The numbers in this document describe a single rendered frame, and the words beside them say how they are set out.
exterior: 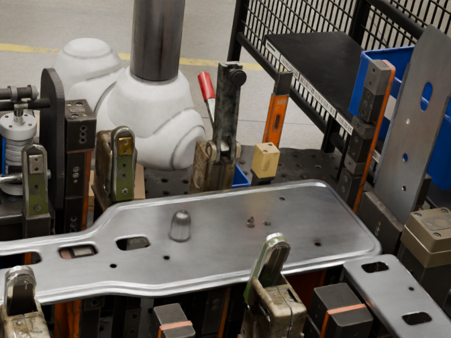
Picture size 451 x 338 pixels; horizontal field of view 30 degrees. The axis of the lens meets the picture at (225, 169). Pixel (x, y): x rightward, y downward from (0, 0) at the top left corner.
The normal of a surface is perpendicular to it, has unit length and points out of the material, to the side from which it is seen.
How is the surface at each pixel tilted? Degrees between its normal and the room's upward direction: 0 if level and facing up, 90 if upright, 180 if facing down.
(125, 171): 78
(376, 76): 90
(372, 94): 90
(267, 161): 90
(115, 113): 85
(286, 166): 0
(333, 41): 0
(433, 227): 0
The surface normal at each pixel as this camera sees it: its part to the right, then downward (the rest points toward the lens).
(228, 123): 0.40, 0.41
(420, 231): -0.91, 0.08
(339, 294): 0.14, -0.83
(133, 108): -0.48, 0.40
